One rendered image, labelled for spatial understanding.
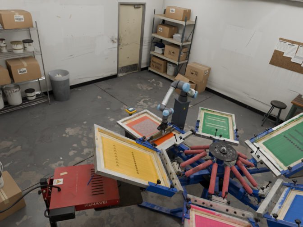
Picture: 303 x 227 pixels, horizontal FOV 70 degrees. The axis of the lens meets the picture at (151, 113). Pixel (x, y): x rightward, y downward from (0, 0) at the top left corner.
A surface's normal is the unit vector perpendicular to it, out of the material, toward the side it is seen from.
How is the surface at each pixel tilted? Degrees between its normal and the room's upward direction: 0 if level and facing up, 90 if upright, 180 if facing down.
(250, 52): 90
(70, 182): 0
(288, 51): 89
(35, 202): 0
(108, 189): 0
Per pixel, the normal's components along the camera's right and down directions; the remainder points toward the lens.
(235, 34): -0.71, 0.32
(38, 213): 0.11, -0.84
